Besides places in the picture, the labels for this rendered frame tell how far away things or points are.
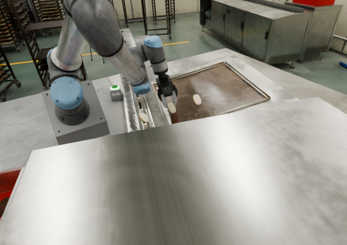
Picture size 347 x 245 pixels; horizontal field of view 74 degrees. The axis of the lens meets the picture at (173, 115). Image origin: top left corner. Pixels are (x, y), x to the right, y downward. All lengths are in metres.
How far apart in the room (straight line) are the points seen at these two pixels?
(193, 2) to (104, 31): 7.99
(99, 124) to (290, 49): 3.33
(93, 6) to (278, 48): 3.40
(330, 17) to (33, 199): 4.43
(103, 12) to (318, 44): 4.11
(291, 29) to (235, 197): 3.68
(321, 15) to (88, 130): 3.86
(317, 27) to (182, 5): 5.11
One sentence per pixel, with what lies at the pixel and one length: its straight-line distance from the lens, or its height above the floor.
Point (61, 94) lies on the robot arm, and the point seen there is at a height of 1.13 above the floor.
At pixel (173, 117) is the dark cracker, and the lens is 1.12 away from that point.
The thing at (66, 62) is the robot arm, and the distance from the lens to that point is 1.01.
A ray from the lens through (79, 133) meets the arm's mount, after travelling 1.19.
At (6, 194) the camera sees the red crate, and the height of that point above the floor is 0.82.
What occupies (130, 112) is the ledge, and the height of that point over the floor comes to 0.86.
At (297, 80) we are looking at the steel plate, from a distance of 1.80.
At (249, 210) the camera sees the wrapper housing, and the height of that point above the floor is 1.30.
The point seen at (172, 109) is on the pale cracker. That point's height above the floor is 0.91.
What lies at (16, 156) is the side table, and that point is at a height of 0.82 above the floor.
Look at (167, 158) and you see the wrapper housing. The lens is 0.33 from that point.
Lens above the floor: 1.54
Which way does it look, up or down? 34 degrees down
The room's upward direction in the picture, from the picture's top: 4 degrees counter-clockwise
